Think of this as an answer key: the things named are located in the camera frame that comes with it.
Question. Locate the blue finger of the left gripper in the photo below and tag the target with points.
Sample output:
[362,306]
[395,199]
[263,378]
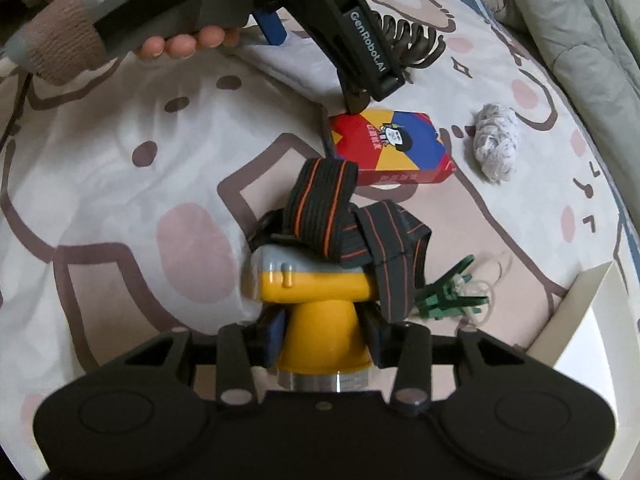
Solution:
[271,27]

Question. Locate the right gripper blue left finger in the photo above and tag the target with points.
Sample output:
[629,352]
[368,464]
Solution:
[242,347]

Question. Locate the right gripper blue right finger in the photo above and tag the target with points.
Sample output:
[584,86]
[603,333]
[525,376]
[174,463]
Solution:
[406,347]

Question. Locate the grey foil pouch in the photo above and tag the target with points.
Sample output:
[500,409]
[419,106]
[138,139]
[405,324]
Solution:
[298,62]

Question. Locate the green plastic clip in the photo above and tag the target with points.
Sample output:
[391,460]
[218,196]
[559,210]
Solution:
[446,297]

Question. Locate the black claw hair clip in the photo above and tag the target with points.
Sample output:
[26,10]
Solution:
[415,46]

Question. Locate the yellow headlamp with strap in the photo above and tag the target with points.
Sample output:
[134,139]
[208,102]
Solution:
[320,257]

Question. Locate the colourful playing card box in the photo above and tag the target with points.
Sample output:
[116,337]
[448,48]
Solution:
[390,146]

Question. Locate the cartoon bear blanket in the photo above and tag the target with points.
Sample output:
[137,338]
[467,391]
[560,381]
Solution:
[127,197]

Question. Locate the white cardboard box tray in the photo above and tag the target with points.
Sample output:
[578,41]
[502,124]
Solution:
[593,338]

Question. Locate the grey duvet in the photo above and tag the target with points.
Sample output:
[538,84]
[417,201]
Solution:
[593,51]

